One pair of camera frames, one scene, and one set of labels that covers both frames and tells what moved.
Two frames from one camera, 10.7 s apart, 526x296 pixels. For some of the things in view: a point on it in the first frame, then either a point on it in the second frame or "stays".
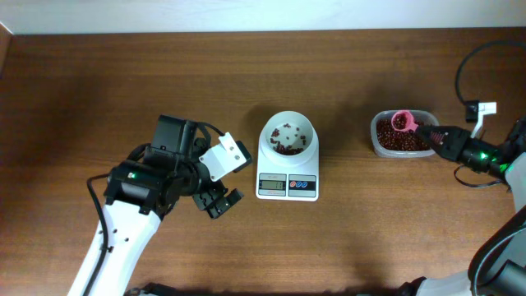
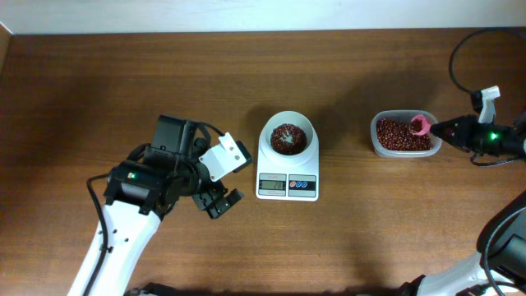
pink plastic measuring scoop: (403, 121) → (426, 125)
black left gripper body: (197, 185) stays
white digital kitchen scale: (283, 182) stays
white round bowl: (288, 137) stays
